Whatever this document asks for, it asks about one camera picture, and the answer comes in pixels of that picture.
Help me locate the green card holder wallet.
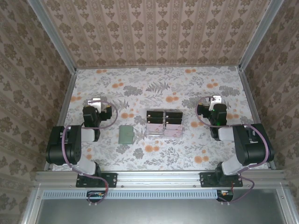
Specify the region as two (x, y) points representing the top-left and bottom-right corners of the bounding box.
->
(118, 126), (134, 145)

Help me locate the black credit card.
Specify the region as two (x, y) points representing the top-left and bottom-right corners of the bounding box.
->
(146, 117), (164, 125)
(165, 111), (183, 119)
(146, 110), (164, 119)
(165, 117), (183, 125)

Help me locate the floral patterned table cover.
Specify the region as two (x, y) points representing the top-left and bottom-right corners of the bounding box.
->
(57, 66), (269, 171)

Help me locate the black connector box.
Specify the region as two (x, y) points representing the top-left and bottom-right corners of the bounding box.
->
(86, 190), (106, 203)
(216, 189), (234, 203)

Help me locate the grey metal sheet panel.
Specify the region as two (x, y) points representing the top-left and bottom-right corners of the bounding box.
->
(35, 197), (292, 224)

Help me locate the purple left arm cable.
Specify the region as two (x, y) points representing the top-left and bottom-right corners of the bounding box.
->
(61, 99), (119, 206)

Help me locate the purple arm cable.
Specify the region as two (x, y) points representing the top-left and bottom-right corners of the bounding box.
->
(195, 96), (269, 206)
(61, 99), (119, 206)

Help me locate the aluminium table side rail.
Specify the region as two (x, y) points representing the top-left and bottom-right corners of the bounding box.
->
(43, 69), (78, 171)
(238, 66), (277, 170)

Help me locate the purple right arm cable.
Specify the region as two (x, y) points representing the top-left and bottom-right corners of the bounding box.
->
(195, 96), (269, 206)

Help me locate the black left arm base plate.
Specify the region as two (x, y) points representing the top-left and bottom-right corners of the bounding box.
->
(76, 172), (118, 189)

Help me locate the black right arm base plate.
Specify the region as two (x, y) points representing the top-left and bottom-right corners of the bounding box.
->
(200, 172), (243, 188)

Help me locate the aluminium mounting rail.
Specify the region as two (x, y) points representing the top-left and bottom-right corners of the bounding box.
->
(34, 169), (287, 189)

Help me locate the aluminium frame post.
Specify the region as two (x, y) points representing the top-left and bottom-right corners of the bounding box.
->
(26, 0), (78, 73)
(238, 0), (286, 72)

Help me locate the grey slotted cable duct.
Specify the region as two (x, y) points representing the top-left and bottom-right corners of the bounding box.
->
(43, 189), (235, 200)

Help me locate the aluminium panel frame bar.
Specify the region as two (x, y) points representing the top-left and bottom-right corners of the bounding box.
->
(21, 184), (45, 224)
(275, 184), (295, 224)

